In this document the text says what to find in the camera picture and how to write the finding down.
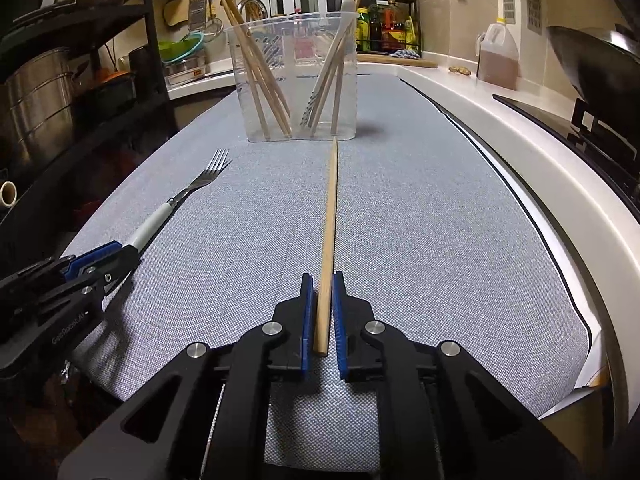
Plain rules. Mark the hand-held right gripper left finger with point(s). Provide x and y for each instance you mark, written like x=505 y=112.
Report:
x=308 y=320

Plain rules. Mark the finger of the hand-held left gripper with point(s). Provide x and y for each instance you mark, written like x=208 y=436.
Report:
x=95 y=257

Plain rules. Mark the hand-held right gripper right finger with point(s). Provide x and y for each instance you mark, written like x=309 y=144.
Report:
x=339 y=320

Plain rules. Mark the clear plastic utensil container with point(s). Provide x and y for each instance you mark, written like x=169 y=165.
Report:
x=295 y=80

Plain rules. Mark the tape roll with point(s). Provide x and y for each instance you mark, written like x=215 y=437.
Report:
x=7 y=195

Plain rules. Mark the grey fabric mat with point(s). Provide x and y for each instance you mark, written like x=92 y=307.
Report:
x=425 y=240

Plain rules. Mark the stainless steel pot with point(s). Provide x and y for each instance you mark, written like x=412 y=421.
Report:
x=35 y=105

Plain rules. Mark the black storage shelf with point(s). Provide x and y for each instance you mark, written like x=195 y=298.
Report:
x=145 y=85

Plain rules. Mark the steel tray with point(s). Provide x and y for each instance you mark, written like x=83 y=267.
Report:
x=185 y=72

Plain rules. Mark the green plastic colander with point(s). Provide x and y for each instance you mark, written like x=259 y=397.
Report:
x=182 y=47

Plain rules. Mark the wooden cutting board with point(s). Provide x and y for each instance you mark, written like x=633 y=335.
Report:
x=400 y=61

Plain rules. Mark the hanging metal grater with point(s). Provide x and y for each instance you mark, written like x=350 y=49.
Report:
x=198 y=7

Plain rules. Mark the black spice rack with bottles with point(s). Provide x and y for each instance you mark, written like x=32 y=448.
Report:
x=390 y=30

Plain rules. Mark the chrome kitchen faucet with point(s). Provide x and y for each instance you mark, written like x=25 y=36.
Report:
x=252 y=7

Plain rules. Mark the plastic cooking oil jug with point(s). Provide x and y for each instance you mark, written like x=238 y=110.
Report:
x=497 y=60

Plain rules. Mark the black gas stove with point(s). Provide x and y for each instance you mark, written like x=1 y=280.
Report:
x=590 y=135

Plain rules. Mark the black wok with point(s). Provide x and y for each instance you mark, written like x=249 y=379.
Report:
x=595 y=70

